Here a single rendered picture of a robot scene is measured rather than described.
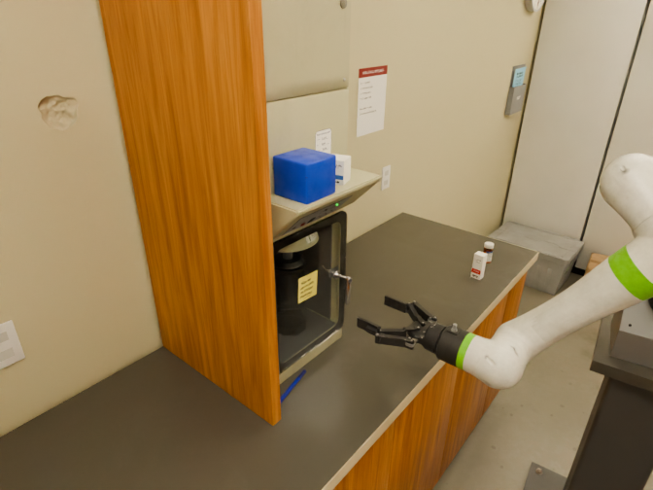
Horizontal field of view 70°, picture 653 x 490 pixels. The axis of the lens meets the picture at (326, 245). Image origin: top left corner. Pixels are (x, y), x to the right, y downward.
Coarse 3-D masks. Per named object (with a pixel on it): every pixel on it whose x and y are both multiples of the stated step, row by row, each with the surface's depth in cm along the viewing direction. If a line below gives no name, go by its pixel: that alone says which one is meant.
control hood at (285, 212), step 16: (352, 176) 117; (368, 176) 118; (336, 192) 107; (352, 192) 111; (272, 208) 101; (288, 208) 99; (304, 208) 99; (320, 208) 105; (272, 224) 103; (288, 224) 100
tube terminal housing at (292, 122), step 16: (304, 96) 105; (320, 96) 109; (336, 96) 113; (272, 112) 99; (288, 112) 102; (304, 112) 106; (320, 112) 110; (336, 112) 115; (272, 128) 100; (288, 128) 104; (304, 128) 108; (320, 128) 112; (336, 128) 117; (272, 144) 101; (288, 144) 105; (304, 144) 109; (336, 144) 119; (272, 160) 103; (272, 176) 104; (272, 192) 106; (336, 336) 148; (320, 352) 143; (288, 368) 132
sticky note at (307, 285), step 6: (306, 276) 124; (312, 276) 126; (300, 282) 122; (306, 282) 124; (312, 282) 127; (300, 288) 123; (306, 288) 125; (312, 288) 127; (300, 294) 124; (306, 294) 126; (312, 294) 128; (300, 300) 125
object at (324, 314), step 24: (336, 216) 126; (288, 240) 113; (312, 240) 121; (336, 240) 130; (288, 264) 116; (312, 264) 124; (336, 264) 133; (288, 288) 119; (336, 288) 137; (288, 312) 122; (312, 312) 131; (336, 312) 141; (288, 336) 125; (312, 336) 135; (288, 360) 129
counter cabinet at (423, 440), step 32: (512, 288) 199; (448, 384) 166; (480, 384) 206; (416, 416) 148; (448, 416) 179; (480, 416) 227; (384, 448) 134; (416, 448) 159; (448, 448) 195; (352, 480) 122; (384, 480) 142; (416, 480) 171
